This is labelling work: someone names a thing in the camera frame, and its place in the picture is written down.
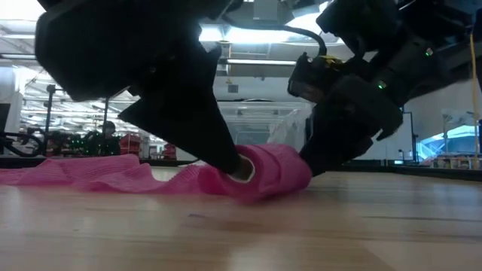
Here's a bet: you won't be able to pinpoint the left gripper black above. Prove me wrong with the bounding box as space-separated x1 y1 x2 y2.
35 0 244 175

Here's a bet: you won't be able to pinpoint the red storage bins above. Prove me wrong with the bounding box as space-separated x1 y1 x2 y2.
161 142 178 160
119 133 143 156

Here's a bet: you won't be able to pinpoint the black monitor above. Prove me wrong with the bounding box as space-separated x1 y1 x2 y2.
0 102 12 132

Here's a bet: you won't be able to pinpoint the shelf with small items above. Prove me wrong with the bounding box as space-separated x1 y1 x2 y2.
431 152 482 170

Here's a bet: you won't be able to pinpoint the pink elastic bandage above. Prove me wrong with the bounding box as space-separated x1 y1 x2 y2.
0 142 313 204

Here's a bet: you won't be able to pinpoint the black robot rig frame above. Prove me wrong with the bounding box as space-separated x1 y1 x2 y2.
44 84 110 151

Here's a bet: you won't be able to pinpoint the white whiteboard on stand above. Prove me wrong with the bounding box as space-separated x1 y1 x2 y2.
361 111 415 162

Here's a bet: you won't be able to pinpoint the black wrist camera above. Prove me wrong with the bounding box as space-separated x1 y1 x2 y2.
288 52 342 103

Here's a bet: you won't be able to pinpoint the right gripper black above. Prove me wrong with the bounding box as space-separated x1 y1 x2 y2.
299 75 404 177

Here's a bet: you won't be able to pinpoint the black aluminium table frame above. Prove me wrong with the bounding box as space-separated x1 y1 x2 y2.
0 156 482 181

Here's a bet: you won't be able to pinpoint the clear plastic storage box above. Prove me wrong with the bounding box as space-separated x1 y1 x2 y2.
218 100 313 151

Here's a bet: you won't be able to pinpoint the black looped cable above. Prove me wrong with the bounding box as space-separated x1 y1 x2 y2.
0 129 44 158

